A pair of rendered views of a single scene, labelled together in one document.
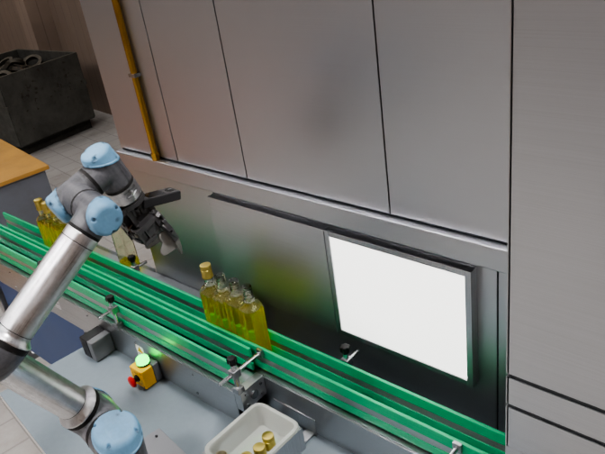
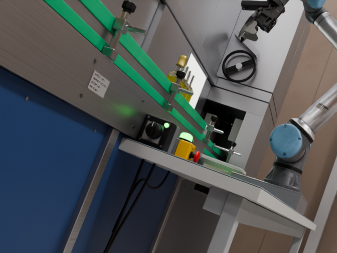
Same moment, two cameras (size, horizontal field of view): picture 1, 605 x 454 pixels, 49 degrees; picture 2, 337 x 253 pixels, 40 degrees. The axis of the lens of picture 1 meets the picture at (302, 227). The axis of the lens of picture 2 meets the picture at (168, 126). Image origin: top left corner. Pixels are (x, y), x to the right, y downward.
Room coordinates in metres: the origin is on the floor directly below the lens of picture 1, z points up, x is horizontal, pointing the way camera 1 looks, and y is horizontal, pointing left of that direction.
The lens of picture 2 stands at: (2.47, 1.93, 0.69)
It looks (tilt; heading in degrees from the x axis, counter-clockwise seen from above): 6 degrees up; 244
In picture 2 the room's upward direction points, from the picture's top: 22 degrees clockwise
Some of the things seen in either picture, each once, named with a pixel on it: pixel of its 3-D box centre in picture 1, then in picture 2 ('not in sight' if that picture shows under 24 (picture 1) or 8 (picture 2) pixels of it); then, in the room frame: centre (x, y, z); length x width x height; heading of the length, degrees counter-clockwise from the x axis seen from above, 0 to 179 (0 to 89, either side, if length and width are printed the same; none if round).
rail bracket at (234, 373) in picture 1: (240, 369); (204, 128); (1.47, 0.23, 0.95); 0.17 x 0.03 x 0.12; 135
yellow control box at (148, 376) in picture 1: (145, 372); (181, 152); (1.73, 0.58, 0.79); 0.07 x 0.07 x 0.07; 45
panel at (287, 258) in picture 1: (328, 278); (175, 78); (1.56, -0.05, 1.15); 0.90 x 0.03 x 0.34; 45
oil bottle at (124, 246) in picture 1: (123, 241); not in sight; (2.26, 0.69, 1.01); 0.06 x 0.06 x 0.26; 58
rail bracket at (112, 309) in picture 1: (108, 315); (180, 94); (1.86, 0.69, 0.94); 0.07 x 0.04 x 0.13; 135
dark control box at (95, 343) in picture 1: (97, 343); (158, 134); (1.93, 0.78, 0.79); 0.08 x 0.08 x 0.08; 45
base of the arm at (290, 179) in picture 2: not in sight; (284, 178); (1.23, 0.54, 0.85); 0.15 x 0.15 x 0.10
